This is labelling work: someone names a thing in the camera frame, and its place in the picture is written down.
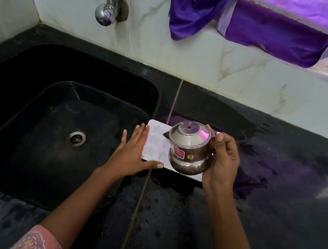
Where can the black sink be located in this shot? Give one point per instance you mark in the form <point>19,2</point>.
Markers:
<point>45,144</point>

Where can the steel sink drain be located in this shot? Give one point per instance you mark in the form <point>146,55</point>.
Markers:
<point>75,139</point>

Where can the chrome wall tap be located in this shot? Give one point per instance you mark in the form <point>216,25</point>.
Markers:
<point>111,3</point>

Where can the white ice tray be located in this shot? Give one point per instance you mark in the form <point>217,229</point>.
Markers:
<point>155,145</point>

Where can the person's right forearm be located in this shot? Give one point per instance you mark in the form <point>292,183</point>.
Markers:
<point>226,226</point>

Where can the small steel pot with lid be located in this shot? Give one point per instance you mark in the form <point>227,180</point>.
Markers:
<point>189,150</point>

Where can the person's left forearm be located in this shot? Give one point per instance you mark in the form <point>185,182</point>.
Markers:
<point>73,207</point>

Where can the person's left hand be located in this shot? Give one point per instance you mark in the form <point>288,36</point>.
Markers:
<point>131,157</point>

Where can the purple curtain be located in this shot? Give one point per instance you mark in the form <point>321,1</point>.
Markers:
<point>268,28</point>

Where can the pink floral sleeve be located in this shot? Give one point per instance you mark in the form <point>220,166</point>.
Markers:
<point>37,241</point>

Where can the person's right hand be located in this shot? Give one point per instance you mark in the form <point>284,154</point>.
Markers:
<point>223,166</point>

